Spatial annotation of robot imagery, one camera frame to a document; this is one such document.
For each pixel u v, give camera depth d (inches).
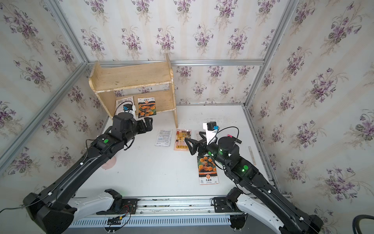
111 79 28.9
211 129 21.4
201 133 26.5
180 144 37.8
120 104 36.4
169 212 28.3
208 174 33.0
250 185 17.8
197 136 39.8
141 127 25.1
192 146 22.3
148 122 25.8
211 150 22.0
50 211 14.2
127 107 24.5
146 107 35.5
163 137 39.8
